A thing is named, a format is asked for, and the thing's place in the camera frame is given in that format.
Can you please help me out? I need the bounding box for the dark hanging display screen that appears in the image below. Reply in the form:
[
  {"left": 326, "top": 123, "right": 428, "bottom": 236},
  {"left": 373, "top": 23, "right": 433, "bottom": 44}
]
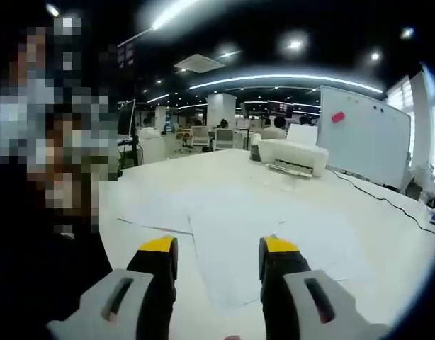
[{"left": 269, "top": 101, "right": 293, "bottom": 118}]

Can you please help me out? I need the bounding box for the black power cable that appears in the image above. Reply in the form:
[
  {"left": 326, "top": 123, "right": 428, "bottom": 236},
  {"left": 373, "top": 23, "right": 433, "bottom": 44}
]
[{"left": 329, "top": 169, "right": 435, "bottom": 237}]

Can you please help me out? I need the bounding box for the person's black shirt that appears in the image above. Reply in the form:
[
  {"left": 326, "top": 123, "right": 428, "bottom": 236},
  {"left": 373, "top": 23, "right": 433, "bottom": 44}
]
[{"left": 0, "top": 155, "right": 114, "bottom": 340}]

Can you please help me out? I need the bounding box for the ceiling air vent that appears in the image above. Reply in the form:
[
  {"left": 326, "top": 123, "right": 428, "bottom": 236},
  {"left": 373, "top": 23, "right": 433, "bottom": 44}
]
[{"left": 174, "top": 54, "right": 226, "bottom": 74}]

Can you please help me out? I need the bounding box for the whiteboard on stand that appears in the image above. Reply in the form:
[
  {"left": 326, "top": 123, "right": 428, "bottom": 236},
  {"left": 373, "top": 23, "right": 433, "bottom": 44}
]
[{"left": 316, "top": 84, "right": 413, "bottom": 188}]

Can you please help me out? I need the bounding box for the stack of white printing papers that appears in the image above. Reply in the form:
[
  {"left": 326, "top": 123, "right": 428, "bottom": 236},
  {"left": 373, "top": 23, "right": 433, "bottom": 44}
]
[{"left": 116, "top": 203, "right": 376, "bottom": 309}]

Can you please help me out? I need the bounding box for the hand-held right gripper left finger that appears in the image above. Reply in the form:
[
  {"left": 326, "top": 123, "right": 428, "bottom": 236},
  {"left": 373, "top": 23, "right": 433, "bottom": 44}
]
[{"left": 46, "top": 235, "right": 179, "bottom": 340}]

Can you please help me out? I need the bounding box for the white printer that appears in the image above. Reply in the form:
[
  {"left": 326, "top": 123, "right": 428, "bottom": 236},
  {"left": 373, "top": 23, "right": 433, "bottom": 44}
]
[{"left": 258, "top": 123, "right": 330, "bottom": 179}]

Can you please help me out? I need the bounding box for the grey mesh office chair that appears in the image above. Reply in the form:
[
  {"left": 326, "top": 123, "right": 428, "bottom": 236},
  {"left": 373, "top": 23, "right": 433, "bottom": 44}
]
[
  {"left": 215, "top": 127, "right": 237, "bottom": 149},
  {"left": 191, "top": 126, "right": 210, "bottom": 147}
]

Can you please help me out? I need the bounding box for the white square pillar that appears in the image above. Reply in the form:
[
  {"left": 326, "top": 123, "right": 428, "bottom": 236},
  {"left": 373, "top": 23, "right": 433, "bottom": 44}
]
[{"left": 206, "top": 92, "right": 237, "bottom": 128}]

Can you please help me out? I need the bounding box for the dark purple hanging sign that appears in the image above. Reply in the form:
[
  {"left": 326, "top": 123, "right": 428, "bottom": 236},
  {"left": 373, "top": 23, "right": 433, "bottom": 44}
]
[{"left": 117, "top": 42, "right": 136, "bottom": 68}]

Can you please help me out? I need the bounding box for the window with white blinds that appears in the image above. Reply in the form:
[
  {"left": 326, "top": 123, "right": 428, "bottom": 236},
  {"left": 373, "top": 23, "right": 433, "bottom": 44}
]
[{"left": 386, "top": 74, "right": 422, "bottom": 167}]

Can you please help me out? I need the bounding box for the dark bottle beside printer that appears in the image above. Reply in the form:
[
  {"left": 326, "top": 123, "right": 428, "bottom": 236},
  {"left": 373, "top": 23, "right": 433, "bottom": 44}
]
[{"left": 249, "top": 133, "right": 263, "bottom": 162}]

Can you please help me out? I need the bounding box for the white table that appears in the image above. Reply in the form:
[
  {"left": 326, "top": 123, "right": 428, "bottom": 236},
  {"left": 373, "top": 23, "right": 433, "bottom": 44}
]
[{"left": 98, "top": 147, "right": 435, "bottom": 340}]

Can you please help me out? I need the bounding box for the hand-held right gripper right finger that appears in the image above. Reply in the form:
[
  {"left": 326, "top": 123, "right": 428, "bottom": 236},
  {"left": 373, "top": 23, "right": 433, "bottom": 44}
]
[{"left": 258, "top": 235, "right": 391, "bottom": 340}]

